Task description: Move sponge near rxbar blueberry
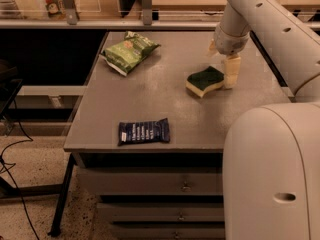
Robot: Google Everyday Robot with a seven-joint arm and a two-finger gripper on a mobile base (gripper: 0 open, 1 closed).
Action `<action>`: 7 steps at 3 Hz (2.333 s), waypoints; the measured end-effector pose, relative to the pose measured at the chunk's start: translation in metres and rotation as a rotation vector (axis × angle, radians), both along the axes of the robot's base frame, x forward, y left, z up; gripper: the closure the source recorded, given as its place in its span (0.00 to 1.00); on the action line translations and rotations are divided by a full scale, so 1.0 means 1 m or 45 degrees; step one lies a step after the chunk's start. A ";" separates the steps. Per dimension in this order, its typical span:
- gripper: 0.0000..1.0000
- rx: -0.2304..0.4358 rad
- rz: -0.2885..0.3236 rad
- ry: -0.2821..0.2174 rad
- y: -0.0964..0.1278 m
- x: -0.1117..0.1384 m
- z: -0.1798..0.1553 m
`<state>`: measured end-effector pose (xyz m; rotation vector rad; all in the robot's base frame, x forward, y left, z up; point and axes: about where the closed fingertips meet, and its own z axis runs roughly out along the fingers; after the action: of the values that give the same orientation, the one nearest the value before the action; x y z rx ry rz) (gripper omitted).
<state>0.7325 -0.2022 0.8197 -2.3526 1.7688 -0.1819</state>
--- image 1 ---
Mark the green and yellow sponge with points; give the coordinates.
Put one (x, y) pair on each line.
(205, 81)

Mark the dark blue rxbar wrapper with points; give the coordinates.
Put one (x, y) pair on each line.
(143, 132)

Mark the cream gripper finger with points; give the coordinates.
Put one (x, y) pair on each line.
(212, 48)
(231, 67)

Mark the black table leg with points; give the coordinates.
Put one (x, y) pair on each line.
(55, 230)

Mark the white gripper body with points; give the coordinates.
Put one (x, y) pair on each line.
(230, 43)

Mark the grey metal rail frame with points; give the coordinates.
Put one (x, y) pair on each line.
(106, 14)

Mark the middle grey drawer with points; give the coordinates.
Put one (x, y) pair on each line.
(161, 212)

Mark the green chip bag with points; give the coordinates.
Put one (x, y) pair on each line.
(126, 55)

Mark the grey drawer cabinet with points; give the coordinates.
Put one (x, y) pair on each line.
(156, 90)

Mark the bottom grey drawer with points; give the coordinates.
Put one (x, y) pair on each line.
(169, 231)

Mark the top grey drawer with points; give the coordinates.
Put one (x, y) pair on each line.
(151, 181)

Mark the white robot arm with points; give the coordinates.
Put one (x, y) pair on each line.
(271, 156)

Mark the grey drawer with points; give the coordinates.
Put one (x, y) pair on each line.
(169, 231)
(151, 181)
(161, 212)

